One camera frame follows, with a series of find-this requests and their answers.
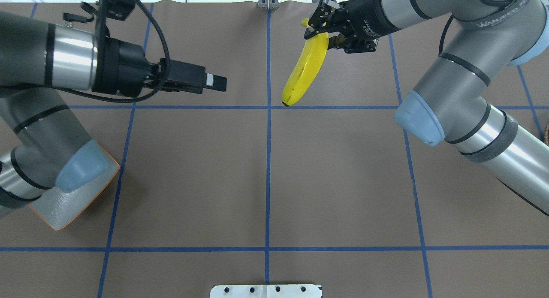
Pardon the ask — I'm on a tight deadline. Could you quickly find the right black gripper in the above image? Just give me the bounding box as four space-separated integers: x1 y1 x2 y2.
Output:
304 0 379 54

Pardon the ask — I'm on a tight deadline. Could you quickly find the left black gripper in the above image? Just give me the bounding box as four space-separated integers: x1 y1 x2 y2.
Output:
92 37 227 97

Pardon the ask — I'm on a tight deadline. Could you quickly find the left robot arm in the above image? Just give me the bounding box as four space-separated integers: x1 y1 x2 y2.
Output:
1 12 227 217

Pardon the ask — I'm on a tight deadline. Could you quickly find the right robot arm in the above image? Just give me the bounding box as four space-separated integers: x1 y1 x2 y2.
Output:
304 0 549 214

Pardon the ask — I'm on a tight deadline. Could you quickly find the grey square plate orange rim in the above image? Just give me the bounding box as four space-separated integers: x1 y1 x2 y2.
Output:
28 146 120 231

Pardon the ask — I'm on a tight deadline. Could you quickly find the wicker fruit basket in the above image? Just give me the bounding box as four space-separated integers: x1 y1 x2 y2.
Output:
543 122 549 146

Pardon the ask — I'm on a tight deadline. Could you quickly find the blue tape line lengthwise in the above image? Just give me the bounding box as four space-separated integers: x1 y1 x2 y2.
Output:
264 11 272 284

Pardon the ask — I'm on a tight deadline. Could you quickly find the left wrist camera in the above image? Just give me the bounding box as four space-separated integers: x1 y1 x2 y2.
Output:
99 0 136 21

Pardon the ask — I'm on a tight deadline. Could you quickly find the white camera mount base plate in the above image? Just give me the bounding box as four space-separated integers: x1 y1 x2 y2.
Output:
209 284 323 298

